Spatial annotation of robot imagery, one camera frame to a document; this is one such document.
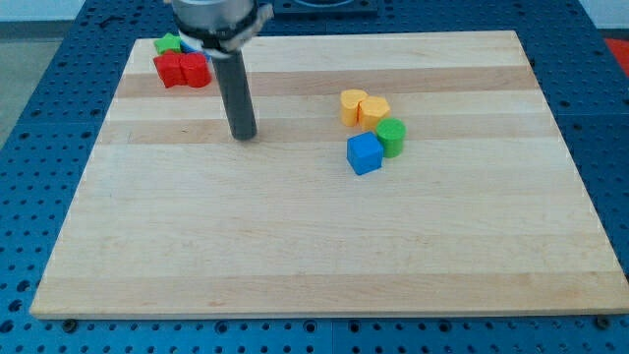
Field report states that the blue cube block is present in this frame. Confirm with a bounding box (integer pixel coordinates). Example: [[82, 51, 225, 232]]
[[346, 132, 383, 175]]

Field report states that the blue block behind arm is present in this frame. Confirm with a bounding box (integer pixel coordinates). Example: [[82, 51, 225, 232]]
[[180, 40, 211, 62]]

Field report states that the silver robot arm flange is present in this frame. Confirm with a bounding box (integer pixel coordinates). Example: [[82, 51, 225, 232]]
[[169, 0, 274, 58]]

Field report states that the yellow heart block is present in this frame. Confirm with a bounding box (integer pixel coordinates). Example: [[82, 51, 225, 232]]
[[339, 88, 369, 127]]

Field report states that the green cylinder block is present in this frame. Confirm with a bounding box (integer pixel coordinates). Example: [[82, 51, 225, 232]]
[[375, 118, 407, 158]]

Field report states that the yellow pentagon block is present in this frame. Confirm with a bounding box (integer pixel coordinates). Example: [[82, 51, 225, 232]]
[[358, 95, 391, 132]]

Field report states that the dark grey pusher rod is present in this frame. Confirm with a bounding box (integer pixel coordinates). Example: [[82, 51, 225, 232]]
[[211, 51, 257, 141]]

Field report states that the red rounded block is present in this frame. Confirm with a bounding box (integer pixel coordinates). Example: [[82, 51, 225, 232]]
[[180, 53, 211, 89]]

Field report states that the light wooden board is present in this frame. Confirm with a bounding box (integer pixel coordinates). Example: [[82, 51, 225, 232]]
[[30, 30, 628, 320]]

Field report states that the red star-shaped block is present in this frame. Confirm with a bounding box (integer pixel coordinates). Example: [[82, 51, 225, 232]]
[[153, 50, 187, 89]]

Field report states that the green star block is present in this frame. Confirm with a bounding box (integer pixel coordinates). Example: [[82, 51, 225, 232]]
[[153, 32, 182, 55]]

